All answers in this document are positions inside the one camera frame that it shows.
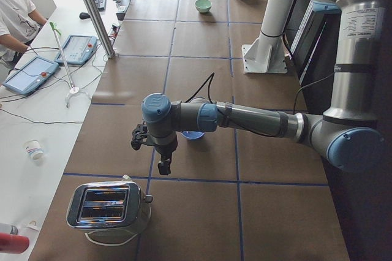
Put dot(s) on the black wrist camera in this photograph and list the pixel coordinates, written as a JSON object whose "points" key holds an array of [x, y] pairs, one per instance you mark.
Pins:
{"points": [[140, 137]]}

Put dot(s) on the far teach pendant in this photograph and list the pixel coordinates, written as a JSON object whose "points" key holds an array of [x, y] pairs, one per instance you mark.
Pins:
{"points": [[78, 49]]}

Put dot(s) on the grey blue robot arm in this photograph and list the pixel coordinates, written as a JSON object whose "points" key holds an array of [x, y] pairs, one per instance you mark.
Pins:
{"points": [[344, 134]]}

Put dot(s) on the blue bowl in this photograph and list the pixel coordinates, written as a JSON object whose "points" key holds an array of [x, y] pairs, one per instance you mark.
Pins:
{"points": [[193, 135]]}

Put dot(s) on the person in white shirt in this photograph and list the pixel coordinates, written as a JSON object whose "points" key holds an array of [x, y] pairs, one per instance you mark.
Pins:
{"points": [[20, 24]]}

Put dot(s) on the chrome toaster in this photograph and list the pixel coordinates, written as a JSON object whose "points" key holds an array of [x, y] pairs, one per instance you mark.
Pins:
{"points": [[109, 209]]}

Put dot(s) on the white desk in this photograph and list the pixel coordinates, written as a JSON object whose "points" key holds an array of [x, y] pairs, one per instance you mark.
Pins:
{"points": [[28, 186]]}

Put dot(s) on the near teach pendant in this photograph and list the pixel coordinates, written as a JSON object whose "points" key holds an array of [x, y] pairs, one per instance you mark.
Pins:
{"points": [[31, 76]]}

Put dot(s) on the white mounting pillar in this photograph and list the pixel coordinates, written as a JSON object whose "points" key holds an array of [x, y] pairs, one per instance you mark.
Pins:
{"points": [[266, 54]]}

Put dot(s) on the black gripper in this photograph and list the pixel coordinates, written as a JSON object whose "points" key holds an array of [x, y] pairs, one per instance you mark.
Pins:
{"points": [[166, 150]]}

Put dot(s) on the red bottle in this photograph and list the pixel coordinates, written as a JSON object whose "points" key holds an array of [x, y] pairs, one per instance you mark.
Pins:
{"points": [[11, 241]]}

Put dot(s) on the teach pendant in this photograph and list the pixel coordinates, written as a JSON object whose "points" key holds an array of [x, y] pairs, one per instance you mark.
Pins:
{"points": [[78, 49], [31, 76]]}

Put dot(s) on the black computer mouse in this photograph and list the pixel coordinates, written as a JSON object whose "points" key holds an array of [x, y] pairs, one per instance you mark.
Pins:
{"points": [[84, 16]]}

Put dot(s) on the paper cup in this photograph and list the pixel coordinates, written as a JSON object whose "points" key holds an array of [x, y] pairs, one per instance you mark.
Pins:
{"points": [[33, 149]]}

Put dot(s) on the green bowl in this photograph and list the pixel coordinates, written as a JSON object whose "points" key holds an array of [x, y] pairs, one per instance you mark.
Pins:
{"points": [[203, 6]]}

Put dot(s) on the aluminium frame post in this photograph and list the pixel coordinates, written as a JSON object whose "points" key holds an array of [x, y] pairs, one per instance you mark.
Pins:
{"points": [[99, 28]]}

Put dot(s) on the black control cabinet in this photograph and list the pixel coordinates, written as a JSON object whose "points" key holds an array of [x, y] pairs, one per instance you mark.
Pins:
{"points": [[312, 39]]}

